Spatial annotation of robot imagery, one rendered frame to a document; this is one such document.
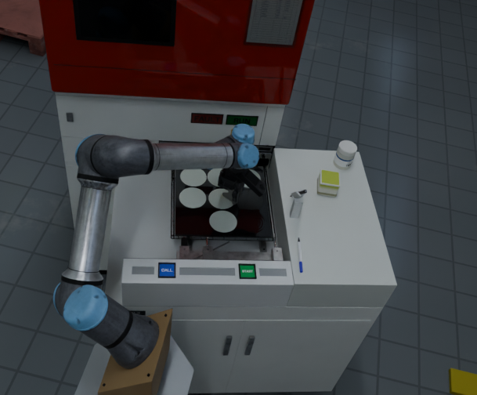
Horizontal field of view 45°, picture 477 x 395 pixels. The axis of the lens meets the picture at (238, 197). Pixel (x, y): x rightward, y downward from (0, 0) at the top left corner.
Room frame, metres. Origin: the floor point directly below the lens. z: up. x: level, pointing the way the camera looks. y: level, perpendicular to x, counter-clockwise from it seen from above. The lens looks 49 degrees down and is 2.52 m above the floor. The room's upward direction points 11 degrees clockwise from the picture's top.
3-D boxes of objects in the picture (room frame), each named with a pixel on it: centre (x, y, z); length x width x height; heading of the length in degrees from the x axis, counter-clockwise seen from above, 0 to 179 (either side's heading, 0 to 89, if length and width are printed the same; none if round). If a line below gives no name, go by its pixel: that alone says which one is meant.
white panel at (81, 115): (1.59, 0.29, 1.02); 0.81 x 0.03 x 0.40; 102
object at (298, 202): (1.36, -0.20, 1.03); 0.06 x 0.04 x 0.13; 12
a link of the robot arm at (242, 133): (1.40, 0.02, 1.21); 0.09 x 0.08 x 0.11; 137
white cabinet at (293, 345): (1.33, -0.04, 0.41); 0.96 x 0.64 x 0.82; 102
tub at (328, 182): (1.50, -0.32, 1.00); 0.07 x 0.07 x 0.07; 3
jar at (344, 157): (1.65, -0.37, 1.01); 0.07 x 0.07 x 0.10
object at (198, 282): (1.04, 0.05, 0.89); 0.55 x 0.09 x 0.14; 102
